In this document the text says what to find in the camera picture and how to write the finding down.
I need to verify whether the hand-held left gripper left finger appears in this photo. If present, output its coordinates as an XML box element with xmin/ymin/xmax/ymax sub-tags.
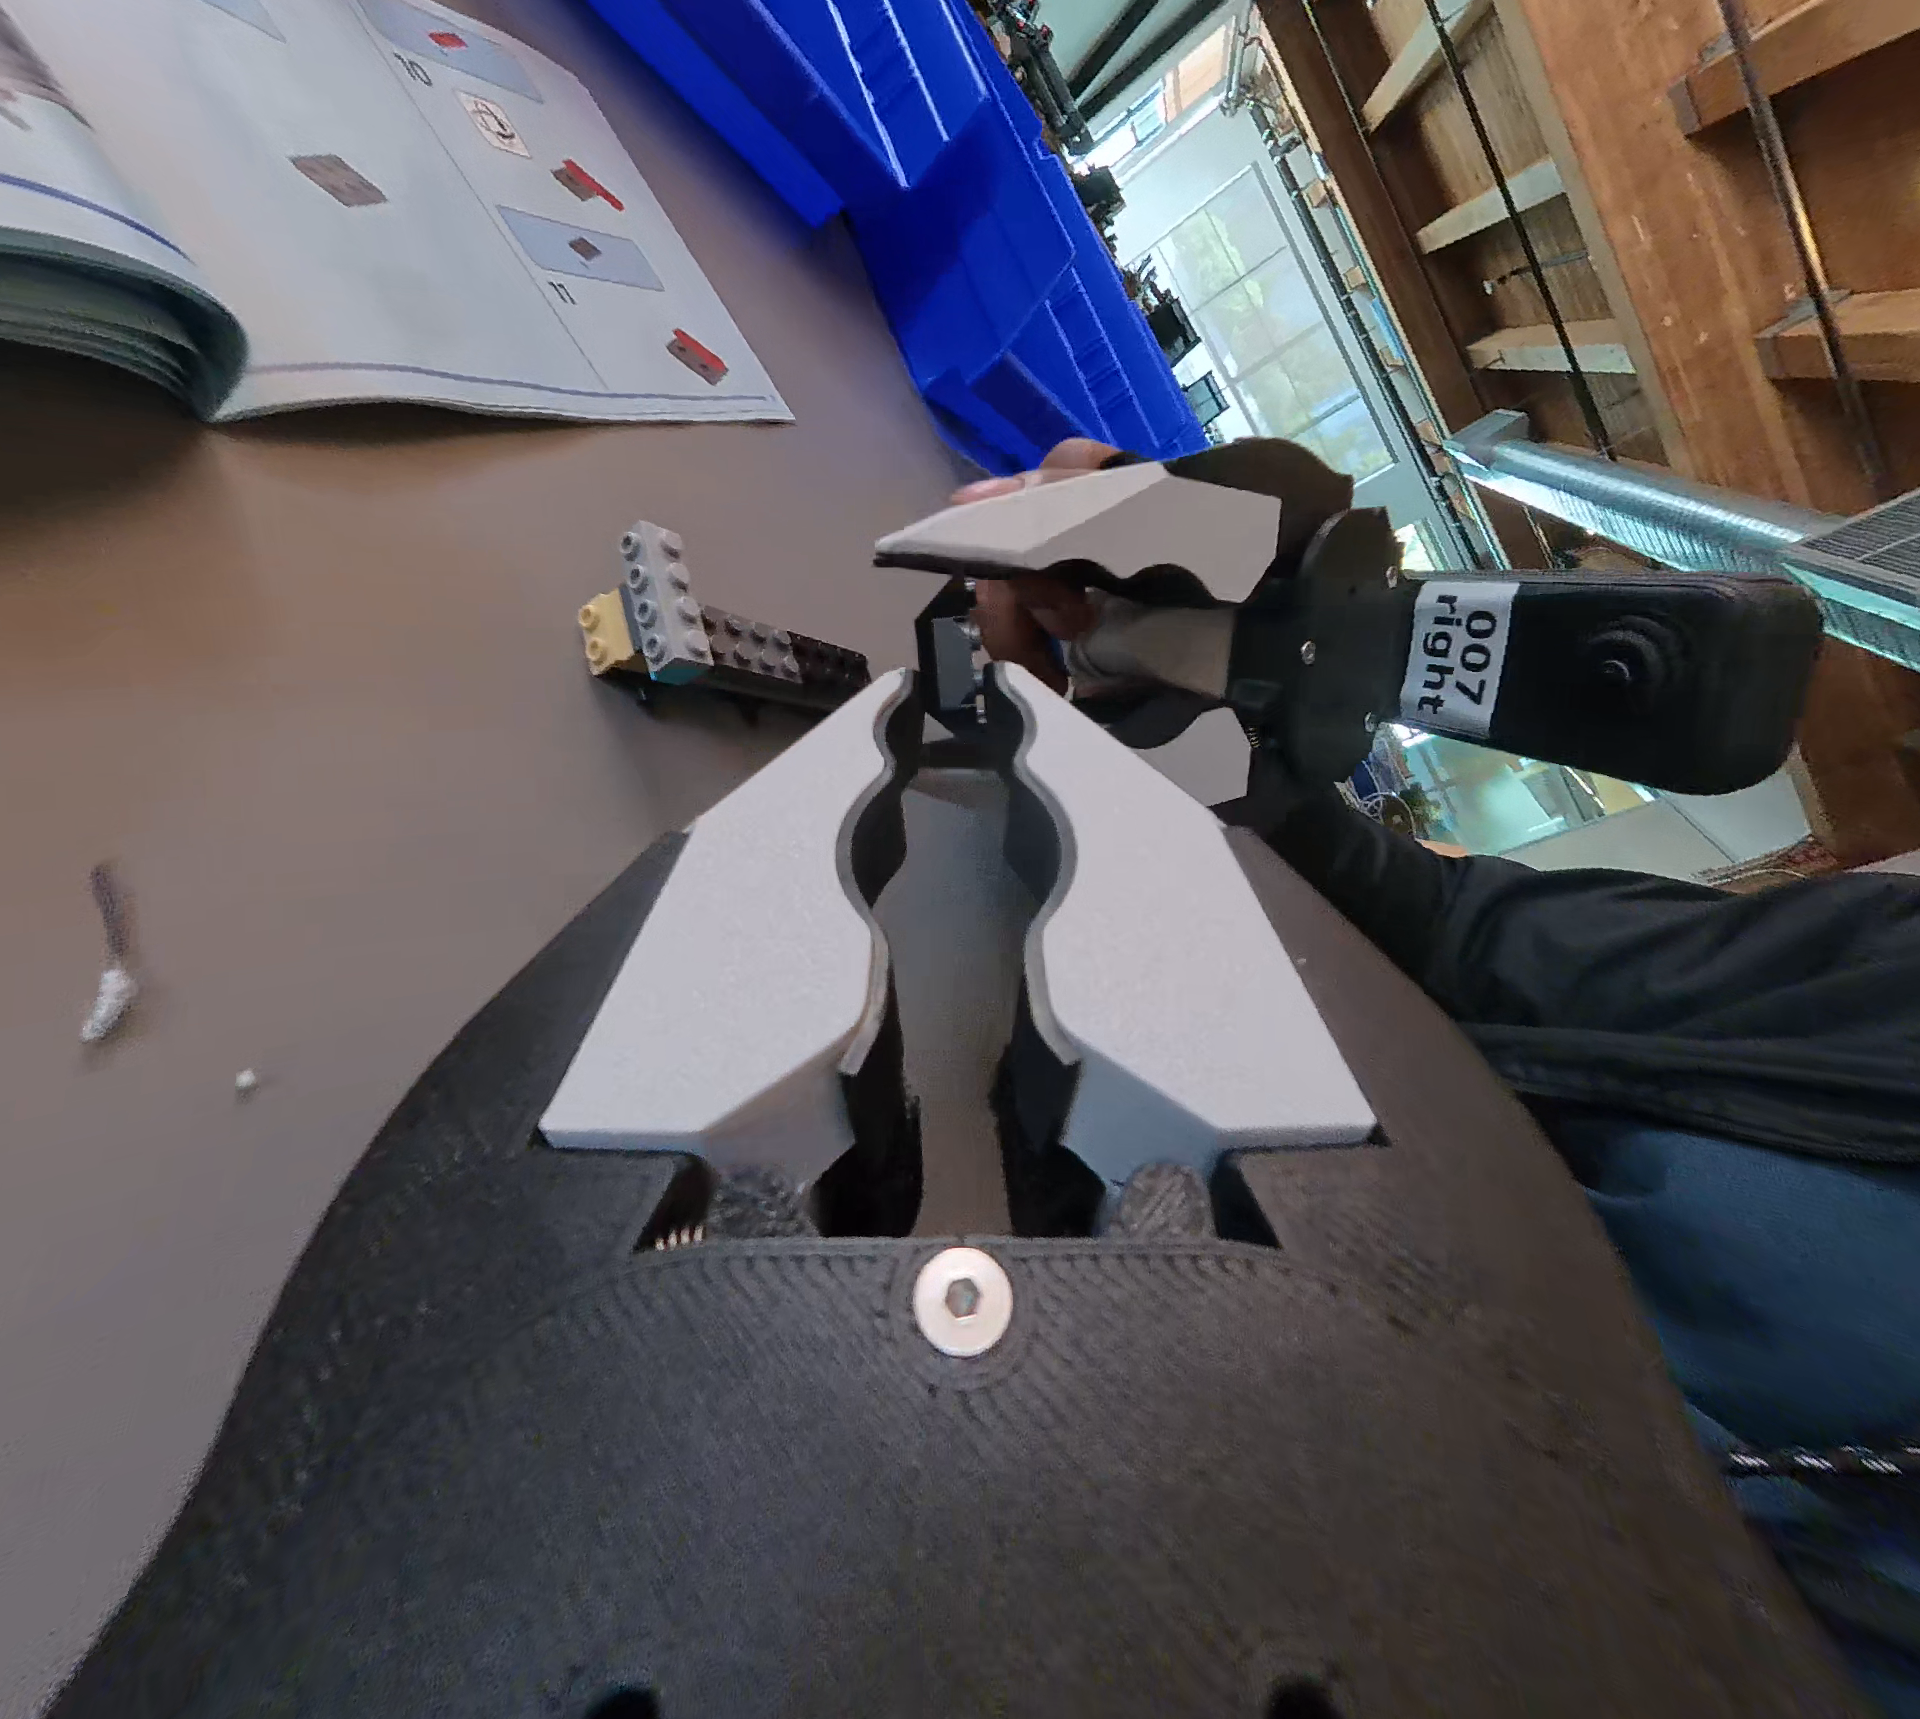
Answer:
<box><xmin>537</xmin><ymin>666</ymin><xmax>924</xmax><ymax>1230</ymax></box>

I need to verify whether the person's blue hoodie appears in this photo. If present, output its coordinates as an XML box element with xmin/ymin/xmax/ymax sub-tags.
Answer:
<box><xmin>1561</xmin><ymin>1120</ymin><xmax>1920</xmax><ymax>1719</ymax></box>

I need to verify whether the small black brick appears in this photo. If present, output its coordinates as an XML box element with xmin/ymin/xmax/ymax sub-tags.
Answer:
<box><xmin>913</xmin><ymin>586</ymin><xmax>1003</xmax><ymax>770</ymax></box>

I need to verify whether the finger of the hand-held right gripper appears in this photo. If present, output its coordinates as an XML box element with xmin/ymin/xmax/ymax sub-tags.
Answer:
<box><xmin>874</xmin><ymin>460</ymin><xmax>1289</xmax><ymax>608</ymax></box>
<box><xmin>1069</xmin><ymin>592</ymin><xmax>1251</xmax><ymax>704</ymax></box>

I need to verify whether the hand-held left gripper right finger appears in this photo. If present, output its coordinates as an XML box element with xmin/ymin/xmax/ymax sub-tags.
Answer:
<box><xmin>994</xmin><ymin>664</ymin><xmax>1384</xmax><ymax>1236</ymax></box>

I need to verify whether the person's right forearm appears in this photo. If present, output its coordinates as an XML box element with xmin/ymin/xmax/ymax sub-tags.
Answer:
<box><xmin>1081</xmin><ymin>684</ymin><xmax>1920</xmax><ymax>1152</ymax></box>

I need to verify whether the person's right hand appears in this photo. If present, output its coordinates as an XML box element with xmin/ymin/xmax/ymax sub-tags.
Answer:
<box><xmin>949</xmin><ymin>436</ymin><xmax>1128</xmax><ymax>690</ymax></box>

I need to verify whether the silver metal air duct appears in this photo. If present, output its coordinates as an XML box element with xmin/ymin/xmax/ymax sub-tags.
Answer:
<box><xmin>1440</xmin><ymin>412</ymin><xmax>1920</xmax><ymax>672</ymax></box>

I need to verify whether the person's black jacket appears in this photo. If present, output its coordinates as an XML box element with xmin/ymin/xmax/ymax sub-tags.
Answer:
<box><xmin>1462</xmin><ymin>1014</ymin><xmax>1920</xmax><ymax>1170</ymax></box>

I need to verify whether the duct vent grille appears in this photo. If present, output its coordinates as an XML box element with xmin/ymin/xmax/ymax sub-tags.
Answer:
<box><xmin>1785</xmin><ymin>520</ymin><xmax>1920</xmax><ymax>672</ymax></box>

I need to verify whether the open instruction booklet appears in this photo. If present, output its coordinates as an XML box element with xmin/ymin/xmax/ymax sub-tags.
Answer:
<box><xmin>0</xmin><ymin>0</ymin><xmax>794</xmax><ymax>426</ymax></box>

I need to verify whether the small grey plastic scrap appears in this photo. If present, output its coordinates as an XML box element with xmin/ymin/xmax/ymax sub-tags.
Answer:
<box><xmin>79</xmin><ymin>862</ymin><xmax>144</xmax><ymax>1046</ymax></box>

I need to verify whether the long grey black brick assembly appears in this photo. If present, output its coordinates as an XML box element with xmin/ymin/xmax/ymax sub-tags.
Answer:
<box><xmin>577</xmin><ymin>522</ymin><xmax>873</xmax><ymax>716</ymax></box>

